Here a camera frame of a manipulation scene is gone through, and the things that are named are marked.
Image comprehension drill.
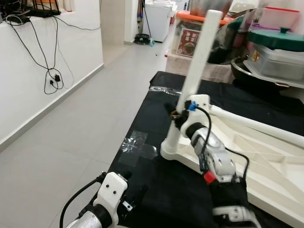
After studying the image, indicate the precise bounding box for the thin black cable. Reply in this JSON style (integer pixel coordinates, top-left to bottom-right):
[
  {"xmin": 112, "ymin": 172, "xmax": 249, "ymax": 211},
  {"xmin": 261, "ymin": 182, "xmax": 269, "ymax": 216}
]
[{"xmin": 53, "ymin": 14, "xmax": 104, "ymax": 32}]

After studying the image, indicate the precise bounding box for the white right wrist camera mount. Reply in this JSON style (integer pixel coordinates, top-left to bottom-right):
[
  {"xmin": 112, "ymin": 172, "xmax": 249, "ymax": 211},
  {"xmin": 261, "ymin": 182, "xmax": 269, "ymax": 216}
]
[{"xmin": 182, "ymin": 94, "xmax": 213, "ymax": 139}]

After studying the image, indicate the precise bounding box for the black wire basket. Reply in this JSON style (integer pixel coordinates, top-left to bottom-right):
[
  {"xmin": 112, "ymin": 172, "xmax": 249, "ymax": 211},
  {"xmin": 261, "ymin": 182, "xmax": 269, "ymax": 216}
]
[{"xmin": 26, "ymin": 0, "xmax": 61, "ymax": 18}]

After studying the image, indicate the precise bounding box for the clear plastic storage container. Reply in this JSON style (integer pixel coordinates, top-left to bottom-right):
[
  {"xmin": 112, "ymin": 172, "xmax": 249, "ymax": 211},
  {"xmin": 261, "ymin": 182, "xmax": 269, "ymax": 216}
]
[{"xmin": 242, "ymin": 47, "xmax": 304, "ymax": 89}]

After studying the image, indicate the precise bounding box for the black wok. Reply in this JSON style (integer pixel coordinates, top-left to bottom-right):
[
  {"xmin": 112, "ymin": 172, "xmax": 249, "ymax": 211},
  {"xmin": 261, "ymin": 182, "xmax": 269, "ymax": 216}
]
[{"xmin": 231, "ymin": 57, "xmax": 304, "ymax": 98}]

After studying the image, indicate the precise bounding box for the thick black power cable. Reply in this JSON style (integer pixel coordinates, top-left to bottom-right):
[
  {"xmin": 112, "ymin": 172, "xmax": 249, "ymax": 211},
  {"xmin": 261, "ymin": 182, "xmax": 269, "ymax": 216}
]
[{"xmin": 5, "ymin": 14, "xmax": 66, "ymax": 95}]

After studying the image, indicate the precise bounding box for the green round lid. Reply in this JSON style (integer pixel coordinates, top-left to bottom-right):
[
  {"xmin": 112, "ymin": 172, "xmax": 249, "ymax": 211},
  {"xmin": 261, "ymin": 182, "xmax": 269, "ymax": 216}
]
[{"xmin": 247, "ymin": 27, "xmax": 304, "ymax": 52}]

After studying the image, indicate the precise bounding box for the black tablecloth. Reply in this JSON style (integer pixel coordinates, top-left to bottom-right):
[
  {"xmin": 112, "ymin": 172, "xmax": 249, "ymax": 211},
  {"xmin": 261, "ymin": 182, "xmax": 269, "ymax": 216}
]
[{"xmin": 105, "ymin": 71, "xmax": 304, "ymax": 228}]

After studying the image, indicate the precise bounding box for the black bag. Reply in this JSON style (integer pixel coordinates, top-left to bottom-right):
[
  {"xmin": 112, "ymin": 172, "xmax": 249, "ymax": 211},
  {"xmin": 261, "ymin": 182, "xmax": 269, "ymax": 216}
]
[{"xmin": 209, "ymin": 21, "xmax": 248, "ymax": 65}]

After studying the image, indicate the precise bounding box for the white plastic table top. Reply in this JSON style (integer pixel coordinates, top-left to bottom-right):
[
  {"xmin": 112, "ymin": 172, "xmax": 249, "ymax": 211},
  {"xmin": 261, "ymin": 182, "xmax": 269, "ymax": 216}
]
[{"xmin": 160, "ymin": 94, "xmax": 304, "ymax": 228}]

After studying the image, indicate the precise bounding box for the broom with teal brush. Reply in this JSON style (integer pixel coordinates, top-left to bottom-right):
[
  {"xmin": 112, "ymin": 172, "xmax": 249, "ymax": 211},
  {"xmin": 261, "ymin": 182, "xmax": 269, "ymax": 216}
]
[{"xmin": 142, "ymin": 0, "xmax": 155, "ymax": 47}]

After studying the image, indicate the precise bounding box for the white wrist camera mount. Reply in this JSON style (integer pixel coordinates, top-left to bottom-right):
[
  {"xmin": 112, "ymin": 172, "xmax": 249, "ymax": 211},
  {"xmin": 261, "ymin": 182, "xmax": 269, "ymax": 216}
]
[
  {"xmin": 182, "ymin": 94, "xmax": 213, "ymax": 139},
  {"xmin": 96, "ymin": 172, "xmax": 129, "ymax": 225}
]

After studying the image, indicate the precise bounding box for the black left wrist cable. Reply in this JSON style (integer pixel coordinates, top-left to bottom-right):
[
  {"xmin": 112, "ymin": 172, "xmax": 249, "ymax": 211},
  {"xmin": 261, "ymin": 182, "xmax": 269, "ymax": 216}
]
[{"xmin": 59, "ymin": 173, "xmax": 106, "ymax": 228}]

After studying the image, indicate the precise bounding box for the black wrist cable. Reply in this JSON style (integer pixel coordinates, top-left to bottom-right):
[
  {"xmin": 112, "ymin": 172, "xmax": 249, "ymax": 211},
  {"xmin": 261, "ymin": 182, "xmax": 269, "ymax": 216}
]
[
  {"xmin": 190, "ymin": 104, "xmax": 213, "ymax": 160},
  {"xmin": 59, "ymin": 173, "xmax": 106, "ymax": 228}
]

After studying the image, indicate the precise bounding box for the clear tape cross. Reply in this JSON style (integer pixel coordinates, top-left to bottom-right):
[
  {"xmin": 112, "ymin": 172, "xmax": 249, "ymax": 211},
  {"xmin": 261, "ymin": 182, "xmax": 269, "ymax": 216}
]
[{"xmin": 118, "ymin": 130, "xmax": 159, "ymax": 161}]

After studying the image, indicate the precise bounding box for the white plastic table leg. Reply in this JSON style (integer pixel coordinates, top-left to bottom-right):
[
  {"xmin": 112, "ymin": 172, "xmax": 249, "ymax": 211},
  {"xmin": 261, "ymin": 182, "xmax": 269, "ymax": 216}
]
[
  {"xmin": 209, "ymin": 104, "xmax": 304, "ymax": 148},
  {"xmin": 163, "ymin": 9, "xmax": 223, "ymax": 155}
]

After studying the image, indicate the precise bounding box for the beige cloth covered table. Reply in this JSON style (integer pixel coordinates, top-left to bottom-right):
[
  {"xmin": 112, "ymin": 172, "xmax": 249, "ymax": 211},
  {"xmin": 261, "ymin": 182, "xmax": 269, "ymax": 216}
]
[{"xmin": 165, "ymin": 53, "xmax": 234, "ymax": 85}]

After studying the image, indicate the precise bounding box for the orange box lid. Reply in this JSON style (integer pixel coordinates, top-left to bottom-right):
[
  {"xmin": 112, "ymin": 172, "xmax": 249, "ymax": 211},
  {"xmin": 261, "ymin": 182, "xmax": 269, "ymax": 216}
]
[{"xmin": 175, "ymin": 10, "xmax": 234, "ymax": 25}]

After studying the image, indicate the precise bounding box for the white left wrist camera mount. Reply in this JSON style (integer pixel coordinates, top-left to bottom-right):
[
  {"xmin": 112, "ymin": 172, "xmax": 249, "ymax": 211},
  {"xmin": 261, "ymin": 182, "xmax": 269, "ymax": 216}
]
[{"xmin": 96, "ymin": 172, "xmax": 129, "ymax": 225}]

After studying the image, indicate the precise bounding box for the black robot vacuum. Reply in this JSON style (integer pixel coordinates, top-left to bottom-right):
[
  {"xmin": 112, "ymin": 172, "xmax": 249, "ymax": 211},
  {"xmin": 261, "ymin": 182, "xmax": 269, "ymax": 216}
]
[{"xmin": 134, "ymin": 33, "xmax": 152, "ymax": 45}]

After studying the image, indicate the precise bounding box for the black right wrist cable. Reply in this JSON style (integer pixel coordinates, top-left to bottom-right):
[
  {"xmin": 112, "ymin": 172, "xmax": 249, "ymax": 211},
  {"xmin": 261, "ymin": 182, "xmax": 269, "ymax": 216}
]
[{"xmin": 190, "ymin": 104, "xmax": 213, "ymax": 160}]

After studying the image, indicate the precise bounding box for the white chest freezer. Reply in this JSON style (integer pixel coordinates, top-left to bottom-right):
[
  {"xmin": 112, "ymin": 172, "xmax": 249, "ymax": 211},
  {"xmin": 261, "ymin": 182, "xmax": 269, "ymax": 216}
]
[{"xmin": 142, "ymin": 1, "xmax": 172, "ymax": 42}]

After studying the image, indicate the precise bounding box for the red printed box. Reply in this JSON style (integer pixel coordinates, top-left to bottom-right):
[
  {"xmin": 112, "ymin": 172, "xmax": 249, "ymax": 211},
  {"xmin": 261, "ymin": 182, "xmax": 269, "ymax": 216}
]
[{"xmin": 177, "ymin": 26, "xmax": 205, "ymax": 58}]

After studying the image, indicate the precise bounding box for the pink lidded container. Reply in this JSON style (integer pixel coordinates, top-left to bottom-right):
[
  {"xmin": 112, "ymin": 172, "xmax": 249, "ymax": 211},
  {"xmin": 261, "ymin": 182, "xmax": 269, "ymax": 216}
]
[{"xmin": 260, "ymin": 6, "xmax": 301, "ymax": 33}]

